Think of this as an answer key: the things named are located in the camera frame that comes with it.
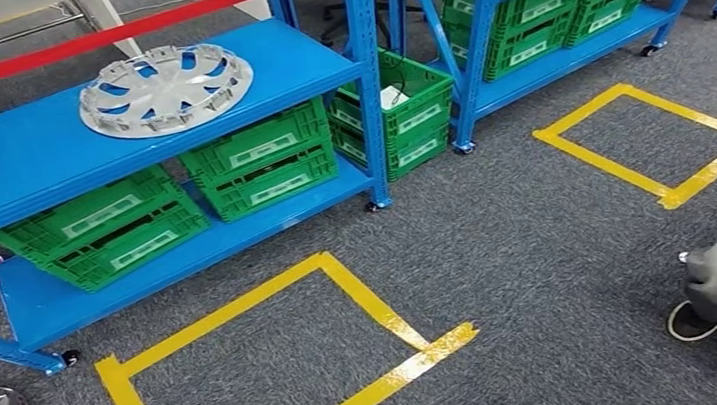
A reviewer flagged red barrier tape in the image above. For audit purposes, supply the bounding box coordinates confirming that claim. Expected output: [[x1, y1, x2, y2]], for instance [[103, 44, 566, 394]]
[[0, 0, 351, 94]]

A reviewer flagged silver wheel hubcap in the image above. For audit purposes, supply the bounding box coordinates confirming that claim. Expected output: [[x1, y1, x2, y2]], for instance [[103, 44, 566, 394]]
[[73, 37, 261, 147]]

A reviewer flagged small white box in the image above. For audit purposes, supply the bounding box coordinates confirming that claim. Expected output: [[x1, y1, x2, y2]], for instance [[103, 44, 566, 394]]
[[380, 84, 413, 111]]

